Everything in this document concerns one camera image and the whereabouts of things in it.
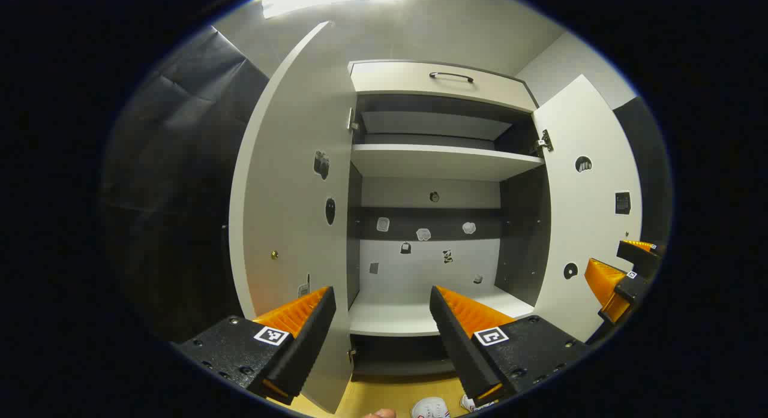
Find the white cabinet shelf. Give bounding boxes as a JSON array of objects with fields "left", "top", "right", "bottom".
[{"left": 351, "top": 144, "right": 544, "bottom": 182}]

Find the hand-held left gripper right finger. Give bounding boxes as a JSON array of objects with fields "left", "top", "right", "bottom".
[{"left": 429, "top": 285, "right": 592, "bottom": 407}]

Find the white cabinet door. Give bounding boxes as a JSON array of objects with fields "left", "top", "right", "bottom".
[
  {"left": 531, "top": 75, "right": 643, "bottom": 342},
  {"left": 228, "top": 21, "right": 359, "bottom": 414}
]

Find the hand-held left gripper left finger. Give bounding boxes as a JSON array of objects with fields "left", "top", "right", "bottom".
[{"left": 171, "top": 286, "right": 338, "bottom": 405}]

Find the white cabinet drawer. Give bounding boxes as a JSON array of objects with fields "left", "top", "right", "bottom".
[{"left": 349, "top": 60, "right": 538, "bottom": 113}]

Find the white shoe cabinet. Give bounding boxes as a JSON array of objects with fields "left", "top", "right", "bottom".
[{"left": 228, "top": 21, "right": 643, "bottom": 414}]

